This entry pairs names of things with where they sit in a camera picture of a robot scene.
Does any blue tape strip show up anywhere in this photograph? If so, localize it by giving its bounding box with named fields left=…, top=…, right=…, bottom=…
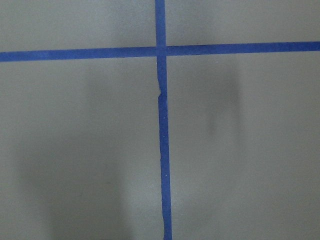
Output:
left=0, top=41, right=320, bottom=63
left=154, top=0, right=173, bottom=240

